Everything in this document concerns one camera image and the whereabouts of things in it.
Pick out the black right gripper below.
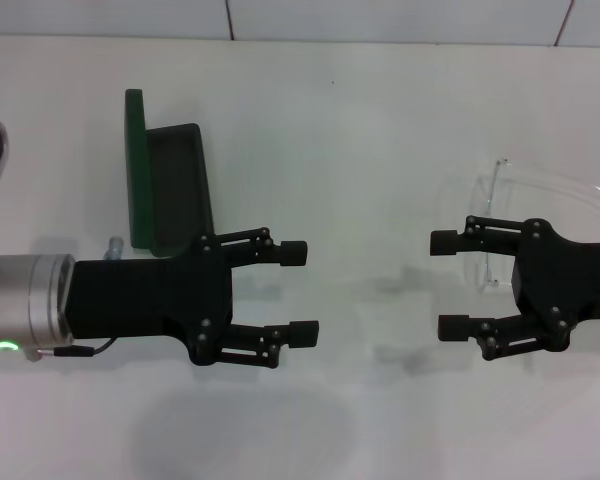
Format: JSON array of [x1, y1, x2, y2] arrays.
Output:
[[429, 215, 600, 362]]

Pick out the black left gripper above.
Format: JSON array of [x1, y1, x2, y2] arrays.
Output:
[[67, 226, 322, 370]]

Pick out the clear transparent glasses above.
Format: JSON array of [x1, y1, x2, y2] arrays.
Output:
[[442, 157, 600, 294]]

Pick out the green glasses case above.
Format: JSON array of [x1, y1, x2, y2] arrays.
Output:
[[123, 88, 217, 259]]

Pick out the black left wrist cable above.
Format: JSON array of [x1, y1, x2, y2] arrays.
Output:
[[32, 338, 117, 359]]

